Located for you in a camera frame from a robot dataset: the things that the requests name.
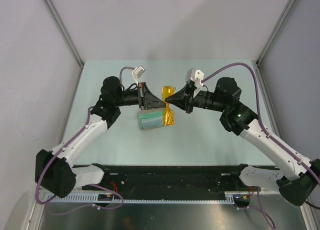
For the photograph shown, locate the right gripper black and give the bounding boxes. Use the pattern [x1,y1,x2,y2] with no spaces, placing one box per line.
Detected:
[165,83,227,114]

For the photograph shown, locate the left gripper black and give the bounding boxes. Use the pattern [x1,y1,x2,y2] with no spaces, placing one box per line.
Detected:
[113,82,167,110]

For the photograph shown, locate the grey glasses case green lining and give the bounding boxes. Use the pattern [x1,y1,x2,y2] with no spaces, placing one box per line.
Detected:
[137,108,175,130]

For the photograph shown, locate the light blue cleaning cloth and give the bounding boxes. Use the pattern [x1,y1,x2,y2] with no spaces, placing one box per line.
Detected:
[139,117,163,130]

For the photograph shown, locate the yellow sunglasses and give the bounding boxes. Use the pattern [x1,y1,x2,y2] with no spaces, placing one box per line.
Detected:
[161,86,176,126]

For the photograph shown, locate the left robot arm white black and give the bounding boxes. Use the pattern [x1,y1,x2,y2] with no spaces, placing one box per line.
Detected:
[35,76,166,198]

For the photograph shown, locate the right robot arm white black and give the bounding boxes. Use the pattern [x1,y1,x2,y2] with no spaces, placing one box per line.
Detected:
[166,77,320,206]

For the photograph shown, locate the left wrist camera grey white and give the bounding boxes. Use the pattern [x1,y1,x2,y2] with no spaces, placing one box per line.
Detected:
[131,65,146,85]

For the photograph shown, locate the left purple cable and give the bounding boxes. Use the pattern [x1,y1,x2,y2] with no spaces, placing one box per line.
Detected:
[35,66,133,215]

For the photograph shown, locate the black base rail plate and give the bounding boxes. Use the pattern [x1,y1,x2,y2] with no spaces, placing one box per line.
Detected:
[72,164,262,201]

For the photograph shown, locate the right aluminium side rail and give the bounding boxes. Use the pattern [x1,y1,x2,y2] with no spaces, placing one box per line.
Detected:
[252,61,283,138]

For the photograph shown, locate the white slotted cable duct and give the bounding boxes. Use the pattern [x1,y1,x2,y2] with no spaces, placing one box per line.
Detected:
[50,192,235,204]

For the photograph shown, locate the left aluminium frame post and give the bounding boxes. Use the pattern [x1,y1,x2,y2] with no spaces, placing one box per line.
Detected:
[42,0,84,69]

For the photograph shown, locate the aluminium frame post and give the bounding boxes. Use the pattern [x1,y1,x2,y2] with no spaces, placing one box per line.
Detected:
[42,0,84,69]
[256,0,300,66]

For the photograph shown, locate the right aluminium frame post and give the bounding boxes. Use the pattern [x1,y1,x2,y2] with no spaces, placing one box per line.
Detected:
[256,0,300,66]

